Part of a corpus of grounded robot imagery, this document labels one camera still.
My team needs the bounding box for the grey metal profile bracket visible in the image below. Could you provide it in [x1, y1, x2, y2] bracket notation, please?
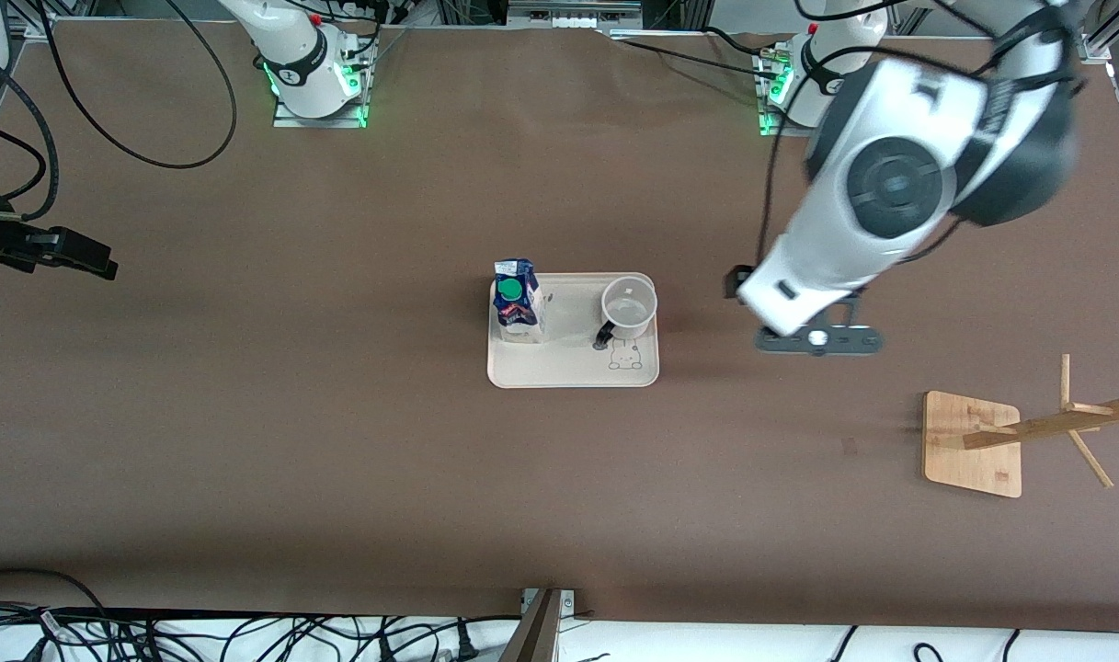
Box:
[499, 588, 580, 662]

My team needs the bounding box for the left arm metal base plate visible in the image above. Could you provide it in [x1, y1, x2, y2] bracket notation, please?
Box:
[757, 41, 857, 139]

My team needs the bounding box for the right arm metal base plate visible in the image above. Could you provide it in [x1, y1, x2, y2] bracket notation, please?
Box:
[272, 37, 378, 130]

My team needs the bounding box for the wooden mug stand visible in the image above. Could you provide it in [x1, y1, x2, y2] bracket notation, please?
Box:
[922, 354, 1119, 499]

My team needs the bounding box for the blue milk carton green cap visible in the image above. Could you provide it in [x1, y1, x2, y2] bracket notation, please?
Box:
[492, 258, 547, 346]

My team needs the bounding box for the white smiley face mug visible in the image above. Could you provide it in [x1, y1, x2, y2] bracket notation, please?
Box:
[593, 276, 659, 352]

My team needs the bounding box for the black cable on table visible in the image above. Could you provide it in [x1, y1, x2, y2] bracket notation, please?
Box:
[603, 28, 785, 82]

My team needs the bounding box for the white rabbit print tray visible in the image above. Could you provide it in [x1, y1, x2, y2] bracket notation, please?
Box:
[487, 272, 660, 389]

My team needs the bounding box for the black looped floor cable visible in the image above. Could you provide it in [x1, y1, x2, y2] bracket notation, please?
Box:
[0, 567, 111, 628]

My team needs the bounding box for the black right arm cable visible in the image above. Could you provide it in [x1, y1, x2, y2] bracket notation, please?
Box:
[0, 0, 240, 231]

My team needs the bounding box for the silver corner bracket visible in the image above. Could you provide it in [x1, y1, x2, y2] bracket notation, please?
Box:
[1078, 28, 1119, 65]

